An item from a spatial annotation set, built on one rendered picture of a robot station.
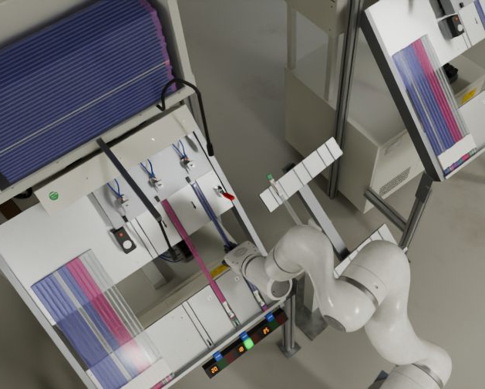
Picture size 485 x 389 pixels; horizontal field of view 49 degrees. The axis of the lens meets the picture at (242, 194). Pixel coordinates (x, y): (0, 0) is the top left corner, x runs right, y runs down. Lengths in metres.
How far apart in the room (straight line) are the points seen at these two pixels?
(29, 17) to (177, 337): 1.04
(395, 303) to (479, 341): 1.54
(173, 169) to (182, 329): 0.53
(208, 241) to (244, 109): 1.40
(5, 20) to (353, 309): 1.03
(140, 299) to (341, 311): 1.11
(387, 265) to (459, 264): 1.73
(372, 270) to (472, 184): 2.05
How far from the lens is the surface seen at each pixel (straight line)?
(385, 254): 1.15
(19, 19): 1.45
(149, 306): 2.04
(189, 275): 2.05
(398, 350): 1.27
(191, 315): 1.77
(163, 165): 1.59
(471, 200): 3.07
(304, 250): 1.15
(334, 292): 1.10
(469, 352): 2.70
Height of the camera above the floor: 2.46
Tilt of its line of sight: 57 degrees down
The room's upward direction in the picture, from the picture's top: 8 degrees counter-clockwise
